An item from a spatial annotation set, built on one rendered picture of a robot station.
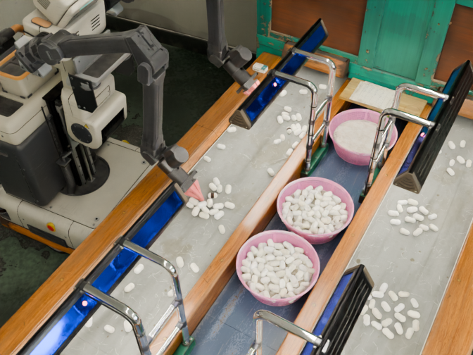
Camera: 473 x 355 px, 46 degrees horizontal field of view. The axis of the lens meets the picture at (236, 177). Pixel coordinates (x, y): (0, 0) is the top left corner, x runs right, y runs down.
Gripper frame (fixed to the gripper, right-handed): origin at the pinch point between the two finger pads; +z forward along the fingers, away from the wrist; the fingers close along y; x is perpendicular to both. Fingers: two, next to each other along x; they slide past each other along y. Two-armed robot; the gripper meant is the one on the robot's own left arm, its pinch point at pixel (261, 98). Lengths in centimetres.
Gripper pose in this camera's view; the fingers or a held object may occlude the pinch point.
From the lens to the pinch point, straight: 221.8
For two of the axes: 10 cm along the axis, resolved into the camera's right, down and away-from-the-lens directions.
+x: -5.3, 3.0, 7.9
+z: 6.8, 7.1, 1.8
